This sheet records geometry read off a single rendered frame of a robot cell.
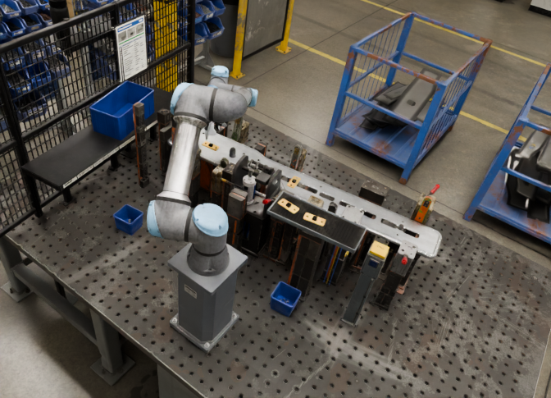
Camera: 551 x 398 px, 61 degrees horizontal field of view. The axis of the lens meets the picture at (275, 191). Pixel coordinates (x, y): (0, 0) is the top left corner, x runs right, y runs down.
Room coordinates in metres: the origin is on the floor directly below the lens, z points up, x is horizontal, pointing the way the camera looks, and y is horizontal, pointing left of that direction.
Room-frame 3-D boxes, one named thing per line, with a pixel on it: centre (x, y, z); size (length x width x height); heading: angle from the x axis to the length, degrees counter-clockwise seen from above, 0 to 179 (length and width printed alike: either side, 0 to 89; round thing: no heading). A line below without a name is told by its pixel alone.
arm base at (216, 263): (1.07, 0.19, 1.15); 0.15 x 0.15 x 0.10
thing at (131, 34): (2.14, 0.84, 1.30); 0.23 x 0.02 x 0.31; 160
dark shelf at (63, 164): (1.82, 0.83, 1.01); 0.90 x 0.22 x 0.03; 160
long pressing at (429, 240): (1.70, -0.10, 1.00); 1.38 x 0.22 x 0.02; 70
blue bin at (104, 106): (1.90, 0.81, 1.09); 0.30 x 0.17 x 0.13; 166
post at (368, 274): (1.21, -0.42, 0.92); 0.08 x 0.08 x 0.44; 70
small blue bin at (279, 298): (1.21, -0.12, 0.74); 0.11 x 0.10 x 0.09; 70
